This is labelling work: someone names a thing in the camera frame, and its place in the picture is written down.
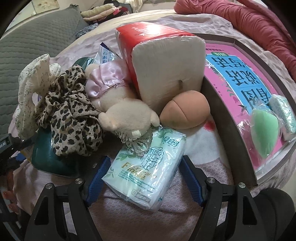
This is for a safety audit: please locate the grey quilted headboard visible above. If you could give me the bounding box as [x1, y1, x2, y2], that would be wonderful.
[1, 4, 87, 137]

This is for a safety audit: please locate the cream teddy bear plush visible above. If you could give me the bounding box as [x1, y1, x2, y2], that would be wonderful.
[85, 59, 160, 141]

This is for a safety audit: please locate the green makeup sponge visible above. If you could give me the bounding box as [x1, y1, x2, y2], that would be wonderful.
[250, 108, 280, 159]

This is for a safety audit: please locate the lilac bed sheet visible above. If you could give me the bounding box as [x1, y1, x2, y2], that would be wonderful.
[13, 14, 295, 240]

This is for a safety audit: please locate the grey shallow box tray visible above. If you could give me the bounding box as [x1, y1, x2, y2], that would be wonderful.
[200, 34, 295, 186]

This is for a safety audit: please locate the red tissue pack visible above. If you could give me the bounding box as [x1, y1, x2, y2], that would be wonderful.
[116, 22, 206, 114]

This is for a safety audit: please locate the small green tissue packet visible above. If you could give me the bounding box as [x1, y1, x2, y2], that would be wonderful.
[269, 94, 295, 140]

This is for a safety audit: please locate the person's left hand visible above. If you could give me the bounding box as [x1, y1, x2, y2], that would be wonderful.
[1, 169, 21, 215]

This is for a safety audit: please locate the folded clothes stack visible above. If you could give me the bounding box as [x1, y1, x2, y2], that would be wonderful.
[80, 1, 133, 25]

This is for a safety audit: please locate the white blue wipes packet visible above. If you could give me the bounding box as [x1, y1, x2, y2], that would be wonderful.
[93, 42, 118, 65]

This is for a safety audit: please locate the peach makeup sponge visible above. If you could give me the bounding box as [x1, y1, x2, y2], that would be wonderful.
[159, 90, 210, 130]

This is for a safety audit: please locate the leopard print scrunchie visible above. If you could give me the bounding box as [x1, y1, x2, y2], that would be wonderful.
[35, 65, 103, 156]

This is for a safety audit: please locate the white floral cloth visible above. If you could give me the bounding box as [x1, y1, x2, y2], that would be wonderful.
[15, 54, 61, 139]

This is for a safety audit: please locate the dark green bottle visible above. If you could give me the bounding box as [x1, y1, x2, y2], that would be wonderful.
[31, 56, 95, 178]

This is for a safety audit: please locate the pink and blue book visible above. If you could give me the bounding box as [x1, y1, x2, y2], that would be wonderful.
[201, 40, 294, 182]

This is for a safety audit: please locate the mint flower tissue pack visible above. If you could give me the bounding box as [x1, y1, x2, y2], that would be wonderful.
[102, 128, 187, 212]

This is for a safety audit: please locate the pink quilt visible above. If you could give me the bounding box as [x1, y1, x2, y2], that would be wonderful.
[174, 0, 295, 79]

